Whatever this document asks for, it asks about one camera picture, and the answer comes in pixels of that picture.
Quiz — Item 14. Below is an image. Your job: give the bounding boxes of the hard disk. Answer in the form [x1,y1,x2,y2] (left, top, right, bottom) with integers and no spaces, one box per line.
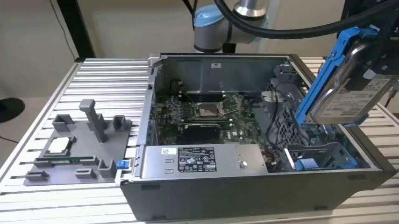
[294,26,393,128]

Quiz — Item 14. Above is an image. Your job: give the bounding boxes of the blue disk wire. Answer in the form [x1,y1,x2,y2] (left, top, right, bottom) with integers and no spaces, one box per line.
[310,125,338,142]

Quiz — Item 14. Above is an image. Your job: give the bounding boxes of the grey metal disk bay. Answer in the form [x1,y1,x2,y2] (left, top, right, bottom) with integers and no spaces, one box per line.
[252,77,347,169]

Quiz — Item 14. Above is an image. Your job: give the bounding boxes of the blue disk carrier in bay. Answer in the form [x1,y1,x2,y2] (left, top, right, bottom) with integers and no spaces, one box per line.
[293,157,356,170]

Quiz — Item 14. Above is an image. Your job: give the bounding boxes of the green motherboard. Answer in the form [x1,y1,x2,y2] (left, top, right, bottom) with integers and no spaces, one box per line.
[153,92,268,147]

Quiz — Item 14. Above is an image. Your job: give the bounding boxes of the CPU socket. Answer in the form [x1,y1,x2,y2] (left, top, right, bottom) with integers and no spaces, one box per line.
[193,102,218,118]

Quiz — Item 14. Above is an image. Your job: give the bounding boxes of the black graphics card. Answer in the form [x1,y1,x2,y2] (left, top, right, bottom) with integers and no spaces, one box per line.
[181,123,221,143]

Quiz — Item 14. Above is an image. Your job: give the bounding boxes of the black open PC case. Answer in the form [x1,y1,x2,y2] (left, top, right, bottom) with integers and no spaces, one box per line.
[113,52,397,222]

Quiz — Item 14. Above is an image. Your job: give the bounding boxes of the silver power supply with label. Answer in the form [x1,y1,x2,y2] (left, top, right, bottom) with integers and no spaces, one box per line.
[138,144,269,176]

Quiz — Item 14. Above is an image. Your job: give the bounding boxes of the grey parts rack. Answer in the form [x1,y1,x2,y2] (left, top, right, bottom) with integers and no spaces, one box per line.
[22,98,133,187]

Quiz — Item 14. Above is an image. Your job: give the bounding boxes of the silver CPU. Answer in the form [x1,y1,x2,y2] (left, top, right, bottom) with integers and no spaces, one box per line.
[46,139,69,154]

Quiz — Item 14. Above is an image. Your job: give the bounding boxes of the green RAM stick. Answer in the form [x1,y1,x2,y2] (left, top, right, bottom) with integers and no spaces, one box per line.
[34,156,94,163]

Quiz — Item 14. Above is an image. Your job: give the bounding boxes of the black round stand base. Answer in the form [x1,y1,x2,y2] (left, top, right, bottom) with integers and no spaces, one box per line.
[0,98,26,123]

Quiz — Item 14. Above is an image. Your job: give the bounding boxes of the long black case wire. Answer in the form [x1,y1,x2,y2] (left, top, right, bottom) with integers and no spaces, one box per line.
[266,81,292,151]

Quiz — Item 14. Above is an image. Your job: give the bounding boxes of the black cables behind arm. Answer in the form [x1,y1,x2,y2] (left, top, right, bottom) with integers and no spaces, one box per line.
[180,0,200,16]

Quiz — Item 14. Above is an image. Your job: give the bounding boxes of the locking lever wire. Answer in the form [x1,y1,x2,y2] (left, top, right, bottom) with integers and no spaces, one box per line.
[181,90,200,104]

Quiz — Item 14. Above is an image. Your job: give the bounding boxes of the black frame post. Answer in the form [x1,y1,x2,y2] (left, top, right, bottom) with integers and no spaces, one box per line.
[56,0,96,63]

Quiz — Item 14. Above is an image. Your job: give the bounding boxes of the thin black wall cable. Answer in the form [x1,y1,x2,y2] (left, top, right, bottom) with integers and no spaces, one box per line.
[48,0,78,63]

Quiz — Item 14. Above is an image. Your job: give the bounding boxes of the black floor cable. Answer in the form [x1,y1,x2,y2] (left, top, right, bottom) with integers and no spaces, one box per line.
[0,135,20,144]

